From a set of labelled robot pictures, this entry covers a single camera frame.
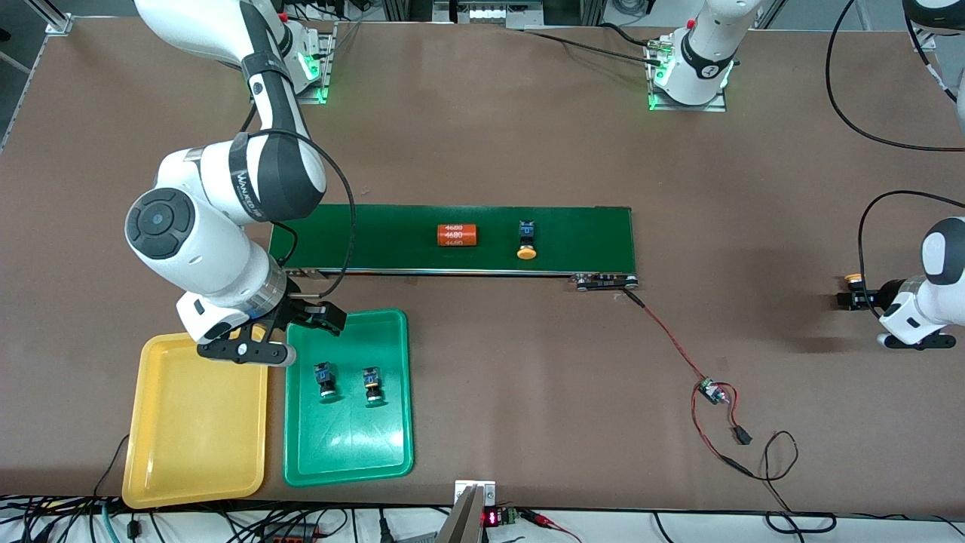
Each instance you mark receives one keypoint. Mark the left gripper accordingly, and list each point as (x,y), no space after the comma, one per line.
(892,292)

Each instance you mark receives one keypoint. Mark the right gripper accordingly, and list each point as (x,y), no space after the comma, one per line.
(295,310)

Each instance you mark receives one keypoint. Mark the green push button switch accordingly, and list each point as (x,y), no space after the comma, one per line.
(326,379)
(371,385)

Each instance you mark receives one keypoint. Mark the orange cylinder printed 4680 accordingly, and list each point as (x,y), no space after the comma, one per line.
(458,235)

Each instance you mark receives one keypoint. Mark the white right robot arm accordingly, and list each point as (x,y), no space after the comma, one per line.
(196,249)

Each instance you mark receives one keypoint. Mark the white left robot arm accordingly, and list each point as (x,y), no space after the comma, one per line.
(946,264)

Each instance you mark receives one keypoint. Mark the green plastic tray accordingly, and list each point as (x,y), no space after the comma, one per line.
(348,445)

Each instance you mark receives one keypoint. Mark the yellow plastic tray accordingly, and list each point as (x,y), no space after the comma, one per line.
(196,430)

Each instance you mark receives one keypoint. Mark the black power strip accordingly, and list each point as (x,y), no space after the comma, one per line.
(290,534)

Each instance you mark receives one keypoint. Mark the small motor controller board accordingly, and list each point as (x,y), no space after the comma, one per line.
(709,391)

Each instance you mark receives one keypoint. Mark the small red digit display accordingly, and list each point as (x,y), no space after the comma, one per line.
(491,517)

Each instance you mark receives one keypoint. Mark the green conveyor belt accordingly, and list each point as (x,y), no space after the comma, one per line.
(588,241)

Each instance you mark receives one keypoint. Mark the red clip lead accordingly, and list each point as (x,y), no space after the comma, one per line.
(550,522)

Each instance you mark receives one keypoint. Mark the grey control box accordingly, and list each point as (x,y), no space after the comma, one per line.
(490,13)

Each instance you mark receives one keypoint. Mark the grey metal camera bracket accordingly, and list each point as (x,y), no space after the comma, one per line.
(464,520)

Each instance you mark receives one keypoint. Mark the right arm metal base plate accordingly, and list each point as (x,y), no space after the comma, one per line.
(327,68)

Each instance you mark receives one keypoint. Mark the aluminium profile post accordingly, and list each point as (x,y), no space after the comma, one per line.
(56,21)
(923,41)

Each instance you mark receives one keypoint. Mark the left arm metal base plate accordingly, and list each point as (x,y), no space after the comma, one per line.
(716,106)

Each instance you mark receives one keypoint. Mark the aluminium table edge rail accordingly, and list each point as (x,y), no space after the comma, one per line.
(26,83)

